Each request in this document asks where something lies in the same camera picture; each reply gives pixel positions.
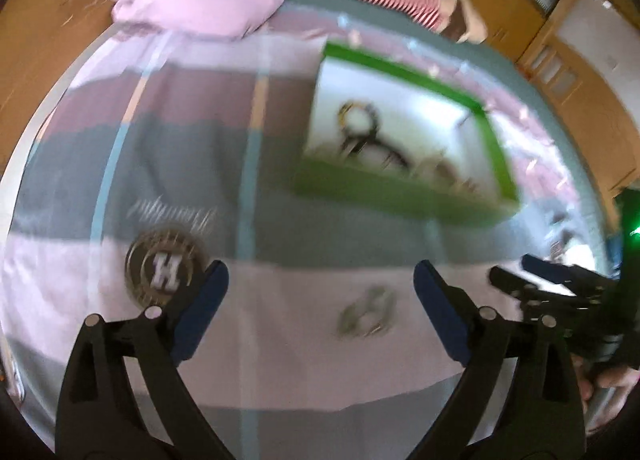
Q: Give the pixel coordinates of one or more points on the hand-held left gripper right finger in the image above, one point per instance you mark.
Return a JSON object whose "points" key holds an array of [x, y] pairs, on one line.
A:
{"points": [[440, 311]]}

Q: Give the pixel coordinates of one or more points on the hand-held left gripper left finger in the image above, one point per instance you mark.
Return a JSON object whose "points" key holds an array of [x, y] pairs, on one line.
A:
{"points": [[200, 311]]}

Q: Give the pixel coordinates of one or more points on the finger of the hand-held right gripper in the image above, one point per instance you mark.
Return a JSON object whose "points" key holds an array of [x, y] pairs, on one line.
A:
{"points": [[515, 282], [542, 267]]}

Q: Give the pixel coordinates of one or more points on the green cardboard box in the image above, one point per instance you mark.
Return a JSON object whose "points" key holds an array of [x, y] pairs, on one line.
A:
{"points": [[400, 200]]}

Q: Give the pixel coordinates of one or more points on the black wristband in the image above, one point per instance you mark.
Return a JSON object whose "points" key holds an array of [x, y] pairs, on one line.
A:
{"points": [[395, 153]]}

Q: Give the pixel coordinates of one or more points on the person's right hand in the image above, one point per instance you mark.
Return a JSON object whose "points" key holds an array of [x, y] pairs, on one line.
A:
{"points": [[617, 380]]}

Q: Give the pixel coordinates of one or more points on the patchwork printed bedsheet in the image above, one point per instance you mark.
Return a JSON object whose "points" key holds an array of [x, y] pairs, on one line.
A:
{"points": [[150, 165]]}

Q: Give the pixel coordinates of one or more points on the wooden footboard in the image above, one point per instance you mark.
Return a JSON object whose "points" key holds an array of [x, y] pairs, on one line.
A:
{"points": [[590, 105]]}

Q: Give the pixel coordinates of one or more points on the wooden headboard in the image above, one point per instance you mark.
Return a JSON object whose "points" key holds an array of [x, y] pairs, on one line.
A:
{"points": [[50, 30]]}

